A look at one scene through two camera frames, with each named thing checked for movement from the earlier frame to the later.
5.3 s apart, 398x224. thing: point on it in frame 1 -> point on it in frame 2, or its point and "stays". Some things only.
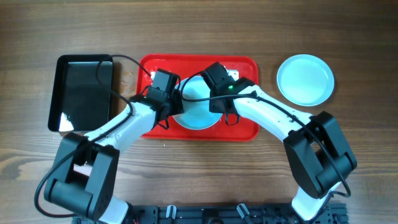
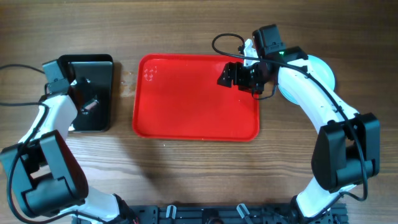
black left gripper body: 177,101 -> 84,94
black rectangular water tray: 82,93 stays
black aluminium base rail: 224,214 stays
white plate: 196,115 -> 322,70
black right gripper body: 220,106 -> 236,75
